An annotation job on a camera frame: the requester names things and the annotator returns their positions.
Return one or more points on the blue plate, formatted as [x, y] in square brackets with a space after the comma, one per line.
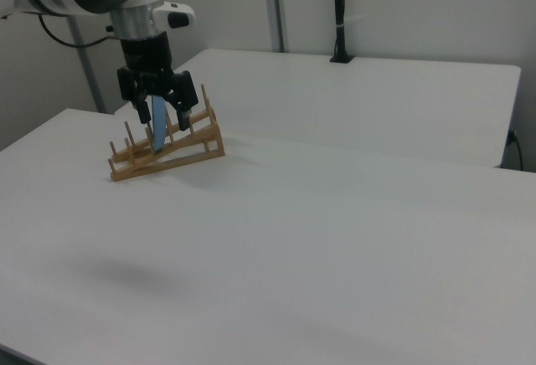
[158, 130]

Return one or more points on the slim grey metal frame post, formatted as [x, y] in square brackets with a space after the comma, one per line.
[90, 80]

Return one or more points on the black camera pole with base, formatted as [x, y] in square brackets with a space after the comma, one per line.
[340, 5]

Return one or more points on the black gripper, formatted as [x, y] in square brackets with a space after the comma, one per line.
[145, 53]

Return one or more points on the wide grey metal frame post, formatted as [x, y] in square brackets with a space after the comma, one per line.
[276, 5]

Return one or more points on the wooden plate rack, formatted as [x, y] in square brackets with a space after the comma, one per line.
[176, 153]

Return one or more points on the white side table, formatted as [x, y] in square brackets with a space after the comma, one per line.
[356, 101]

